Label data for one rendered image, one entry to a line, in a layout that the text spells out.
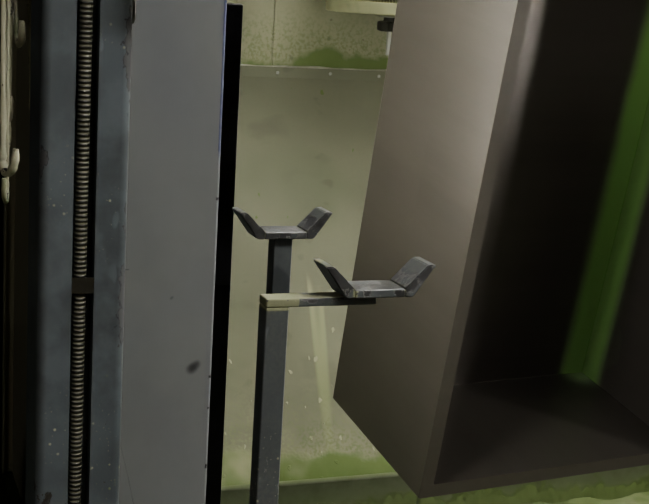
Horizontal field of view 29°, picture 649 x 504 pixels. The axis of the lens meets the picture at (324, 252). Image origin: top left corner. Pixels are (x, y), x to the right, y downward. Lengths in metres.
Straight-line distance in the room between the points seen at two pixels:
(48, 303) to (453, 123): 1.24
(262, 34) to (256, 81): 0.12
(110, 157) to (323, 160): 2.47
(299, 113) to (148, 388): 1.99
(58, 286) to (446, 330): 1.26
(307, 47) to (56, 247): 2.59
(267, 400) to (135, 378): 0.60
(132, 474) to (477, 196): 0.77
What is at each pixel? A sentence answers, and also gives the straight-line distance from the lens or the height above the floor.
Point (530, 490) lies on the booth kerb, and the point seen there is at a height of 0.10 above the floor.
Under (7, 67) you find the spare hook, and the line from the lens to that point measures 1.39.
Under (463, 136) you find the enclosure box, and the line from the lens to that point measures 1.99.
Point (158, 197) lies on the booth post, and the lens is 1.38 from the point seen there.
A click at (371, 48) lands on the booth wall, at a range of 3.47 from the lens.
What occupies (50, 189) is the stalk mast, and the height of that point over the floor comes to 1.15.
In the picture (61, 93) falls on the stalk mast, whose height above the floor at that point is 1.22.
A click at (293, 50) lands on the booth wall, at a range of 3.39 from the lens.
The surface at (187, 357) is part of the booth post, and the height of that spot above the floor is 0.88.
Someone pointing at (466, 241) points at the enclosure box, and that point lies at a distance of 1.99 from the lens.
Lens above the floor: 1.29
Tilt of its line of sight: 11 degrees down
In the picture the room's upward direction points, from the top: 3 degrees clockwise
